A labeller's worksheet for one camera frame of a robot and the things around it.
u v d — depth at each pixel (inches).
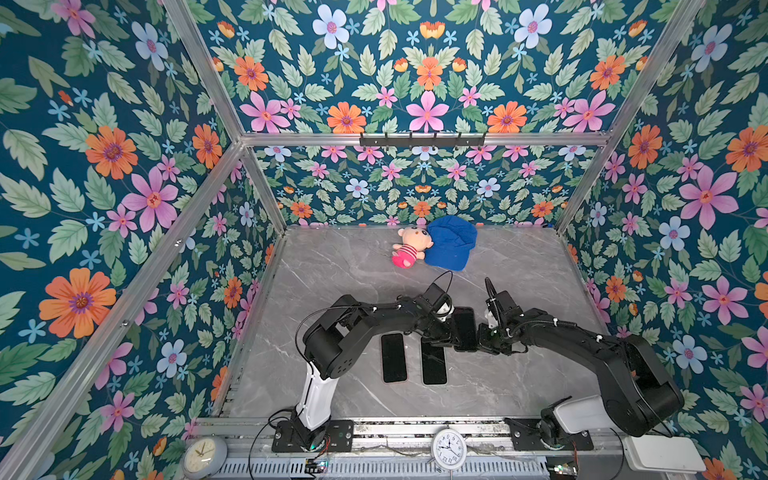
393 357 33.1
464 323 36.8
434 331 31.4
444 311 32.5
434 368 33.8
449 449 27.1
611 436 29.0
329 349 20.1
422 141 36.7
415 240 42.4
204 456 26.7
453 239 43.8
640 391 17.0
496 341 30.2
